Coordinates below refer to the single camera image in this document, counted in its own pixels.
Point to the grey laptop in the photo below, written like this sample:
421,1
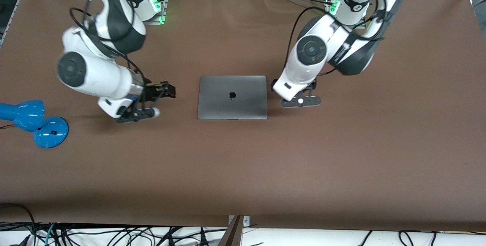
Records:
232,98

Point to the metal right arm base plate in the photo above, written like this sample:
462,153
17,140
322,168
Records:
155,20

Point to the brown table cover sheet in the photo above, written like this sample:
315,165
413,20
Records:
341,162

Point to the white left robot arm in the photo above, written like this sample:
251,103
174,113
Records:
311,52

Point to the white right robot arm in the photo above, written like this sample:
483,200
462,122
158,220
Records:
98,75

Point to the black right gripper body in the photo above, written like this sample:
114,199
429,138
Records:
151,92

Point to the aluminium frame post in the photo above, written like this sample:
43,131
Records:
236,232

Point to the blue desk lamp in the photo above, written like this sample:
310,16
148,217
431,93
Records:
26,115

